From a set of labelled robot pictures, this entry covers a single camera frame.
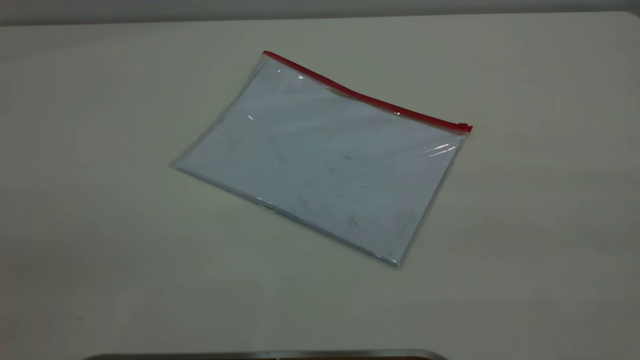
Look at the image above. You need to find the metal strip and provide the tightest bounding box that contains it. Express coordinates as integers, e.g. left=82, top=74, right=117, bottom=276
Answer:
left=82, top=349, right=449, bottom=360

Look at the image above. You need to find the clear bag with red zipper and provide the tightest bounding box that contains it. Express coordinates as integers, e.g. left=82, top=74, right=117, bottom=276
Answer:
left=170, top=50, right=474, bottom=268

